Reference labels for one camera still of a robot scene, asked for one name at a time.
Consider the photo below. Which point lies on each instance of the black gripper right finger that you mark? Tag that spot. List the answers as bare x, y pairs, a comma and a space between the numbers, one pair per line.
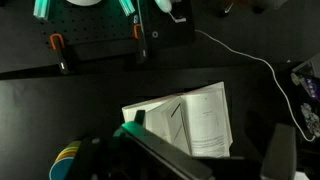
280, 159

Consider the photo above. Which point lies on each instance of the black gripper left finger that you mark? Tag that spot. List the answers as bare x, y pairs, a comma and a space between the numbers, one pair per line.
88, 163

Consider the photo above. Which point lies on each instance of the lime green plastic cup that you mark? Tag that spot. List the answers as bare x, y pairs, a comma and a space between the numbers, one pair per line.
74, 144

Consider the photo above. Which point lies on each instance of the yellow plastic cup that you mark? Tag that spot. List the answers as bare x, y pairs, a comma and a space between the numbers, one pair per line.
69, 149

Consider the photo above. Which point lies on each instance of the orange plastic cup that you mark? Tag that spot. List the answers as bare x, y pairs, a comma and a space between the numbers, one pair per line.
67, 154

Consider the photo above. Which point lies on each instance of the blue plastic cup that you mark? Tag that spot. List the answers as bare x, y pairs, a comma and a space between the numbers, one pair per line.
59, 169

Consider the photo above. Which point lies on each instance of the laptop with stickers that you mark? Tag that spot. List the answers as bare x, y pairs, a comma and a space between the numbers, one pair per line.
306, 80

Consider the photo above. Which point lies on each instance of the open white book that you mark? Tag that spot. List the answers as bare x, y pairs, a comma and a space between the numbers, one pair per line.
196, 122

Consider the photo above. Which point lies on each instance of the black orange clamp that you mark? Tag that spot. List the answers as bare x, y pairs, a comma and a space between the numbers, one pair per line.
58, 45
139, 36

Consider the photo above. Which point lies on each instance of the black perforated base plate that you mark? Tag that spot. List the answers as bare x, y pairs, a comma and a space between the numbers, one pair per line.
103, 30

